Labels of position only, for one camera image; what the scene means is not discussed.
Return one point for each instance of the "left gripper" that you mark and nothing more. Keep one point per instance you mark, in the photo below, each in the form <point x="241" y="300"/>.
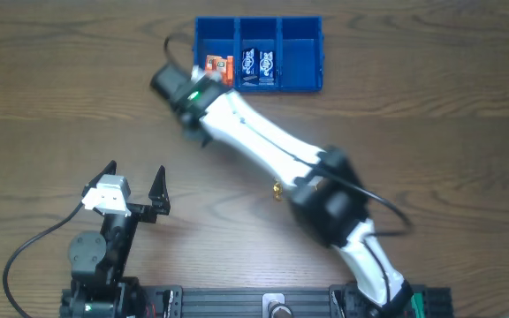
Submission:
<point x="146" y="212"/>

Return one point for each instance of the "orange candy box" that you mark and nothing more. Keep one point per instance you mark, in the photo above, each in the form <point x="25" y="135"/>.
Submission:
<point x="230" y="71"/>
<point x="211" y="64"/>
<point x="222" y="66"/>

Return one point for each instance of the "blue candy pack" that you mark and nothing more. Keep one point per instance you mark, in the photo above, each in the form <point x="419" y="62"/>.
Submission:
<point x="249" y="65"/>
<point x="267" y="66"/>

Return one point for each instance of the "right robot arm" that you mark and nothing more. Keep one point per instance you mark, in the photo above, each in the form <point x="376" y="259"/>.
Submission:
<point x="259" y="137"/>

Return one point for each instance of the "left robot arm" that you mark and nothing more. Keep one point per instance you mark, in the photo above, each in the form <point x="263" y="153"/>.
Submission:
<point x="113" y="247"/>

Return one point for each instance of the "gold wrapped candy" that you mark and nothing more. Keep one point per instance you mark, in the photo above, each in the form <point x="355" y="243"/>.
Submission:
<point x="277" y="190"/>

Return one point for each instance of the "blue tray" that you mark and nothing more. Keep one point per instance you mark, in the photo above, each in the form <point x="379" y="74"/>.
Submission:
<point x="301" y="57"/>

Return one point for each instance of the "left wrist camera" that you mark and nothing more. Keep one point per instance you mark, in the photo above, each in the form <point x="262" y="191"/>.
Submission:
<point x="106" y="194"/>

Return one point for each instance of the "mounting rail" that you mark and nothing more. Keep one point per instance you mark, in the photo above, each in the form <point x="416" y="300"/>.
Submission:
<point x="228" y="302"/>

